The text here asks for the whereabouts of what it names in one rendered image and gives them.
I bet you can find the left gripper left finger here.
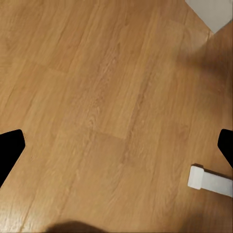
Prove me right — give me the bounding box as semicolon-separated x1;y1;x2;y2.
0;129;25;187

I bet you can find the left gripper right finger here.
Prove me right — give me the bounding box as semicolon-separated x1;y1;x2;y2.
217;129;233;168

